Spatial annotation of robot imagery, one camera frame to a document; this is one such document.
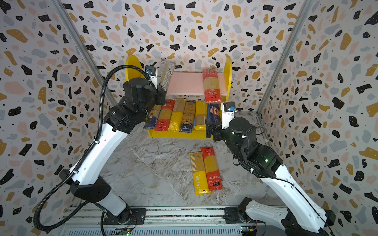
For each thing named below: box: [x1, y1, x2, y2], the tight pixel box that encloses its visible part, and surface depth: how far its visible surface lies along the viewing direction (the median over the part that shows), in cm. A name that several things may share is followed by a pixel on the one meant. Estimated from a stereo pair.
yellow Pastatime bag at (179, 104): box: [167, 98, 188, 133], surface depth 97 cm
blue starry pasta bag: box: [179, 100, 196, 134], surface depth 97 cm
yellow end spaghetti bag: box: [189, 151, 211, 196], surface depth 88 cm
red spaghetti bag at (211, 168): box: [200, 146, 224, 192], surface depth 90 cm
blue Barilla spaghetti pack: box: [207, 102, 221, 124], surface depth 100 cm
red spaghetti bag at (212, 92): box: [202, 67, 222, 103], surface depth 75 cm
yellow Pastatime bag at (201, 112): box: [195, 99, 209, 126], surface depth 102 cm
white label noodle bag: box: [157, 58, 177, 92], surface depth 72 cm
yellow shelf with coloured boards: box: [125, 55, 233, 140], surface depth 92 cm
